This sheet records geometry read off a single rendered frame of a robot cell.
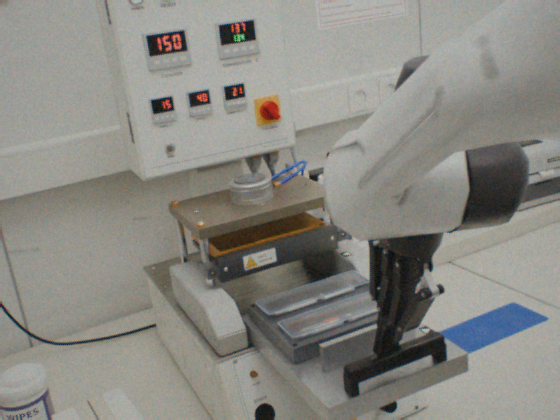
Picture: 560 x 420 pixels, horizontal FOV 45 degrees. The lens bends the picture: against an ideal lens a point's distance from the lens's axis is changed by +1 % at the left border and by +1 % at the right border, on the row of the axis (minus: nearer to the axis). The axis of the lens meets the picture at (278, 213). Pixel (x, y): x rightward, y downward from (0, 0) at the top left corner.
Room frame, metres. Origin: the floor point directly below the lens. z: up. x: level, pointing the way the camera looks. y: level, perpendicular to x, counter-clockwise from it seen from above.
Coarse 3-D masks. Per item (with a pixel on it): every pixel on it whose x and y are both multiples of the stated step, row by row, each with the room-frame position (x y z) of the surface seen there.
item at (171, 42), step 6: (156, 36) 1.24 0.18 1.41; (162, 36) 1.25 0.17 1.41; (168, 36) 1.25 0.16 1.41; (174, 36) 1.25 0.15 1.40; (180, 36) 1.26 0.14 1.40; (156, 42) 1.24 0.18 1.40; (162, 42) 1.25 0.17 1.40; (168, 42) 1.25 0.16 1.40; (174, 42) 1.25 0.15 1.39; (180, 42) 1.26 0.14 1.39; (156, 48) 1.24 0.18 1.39; (162, 48) 1.24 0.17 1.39; (168, 48) 1.25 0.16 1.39; (174, 48) 1.25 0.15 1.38; (180, 48) 1.26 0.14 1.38
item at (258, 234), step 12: (288, 216) 1.18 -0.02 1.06; (300, 216) 1.18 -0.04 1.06; (312, 216) 1.17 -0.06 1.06; (252, 228) 1.14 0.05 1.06; (264, 228) 1.13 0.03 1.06; (276, 228) 1.13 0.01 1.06; (288, 228) 1.12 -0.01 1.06; (300, 228) 1.11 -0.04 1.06; (312, 228) 1.12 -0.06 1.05; (192, 240) 1.20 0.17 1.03; (216, 240) 1.10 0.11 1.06; (228, 240) 1.10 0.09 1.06; (240, 240) 1.09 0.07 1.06; (252, 240) 1.08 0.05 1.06; (264, 240) 1.08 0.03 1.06; (216, 252) 1.07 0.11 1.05; (228, 252) 1.05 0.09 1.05
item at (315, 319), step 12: (348, 300) 0.92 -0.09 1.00; (360, 300) 0.91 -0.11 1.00; (312, 312) 0.90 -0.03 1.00; (324, 312) 0.89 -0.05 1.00; (336, 312) 0.89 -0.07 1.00; (348, 312) 0.88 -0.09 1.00; (360, 312) 0.88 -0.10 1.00; (288, 324) 0.87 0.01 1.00; (300, 324) 0.86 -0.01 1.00; (312, 324) 0.86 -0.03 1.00; (324, 324) 0.85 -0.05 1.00
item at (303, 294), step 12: (336, 276) 1.01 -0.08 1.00; (348, 276) 1.00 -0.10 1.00; (360, 276) 1.00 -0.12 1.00; (300, 288) 0.98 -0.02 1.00; (312, 288) 0.98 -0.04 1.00; (324, 288) 0.97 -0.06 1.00; (336, 288) 0.97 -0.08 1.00; (264, 300) 0.95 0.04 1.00; (276, 300) 0.95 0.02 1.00; (288, 300) 0.94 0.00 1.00; (300, 300) 0.94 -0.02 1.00
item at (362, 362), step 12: (420, 336) 0.78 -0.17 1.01; (432, 336) 0.78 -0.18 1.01; (444, 336) 0.78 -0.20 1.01; (396, 348) 0.76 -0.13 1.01; (408, 348) 0.76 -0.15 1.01; (420, 348) 0.76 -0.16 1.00; (432, 348) 0.77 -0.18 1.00; (444, 348) 0.78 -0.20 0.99; (360, 360) 0.74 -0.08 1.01; (372, 360) 0.74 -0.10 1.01; (384, 360) 0.74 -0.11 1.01; (396, 360) 0.75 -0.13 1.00; (408, 360) 0.75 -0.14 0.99; (444, 360) 0.78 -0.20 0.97; (348, 372) 0.72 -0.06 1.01; (360, 372) 0.72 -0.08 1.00; (372, 372) 0.73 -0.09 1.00; (384, 372) 0.74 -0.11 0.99; (348, 384) 0.72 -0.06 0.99
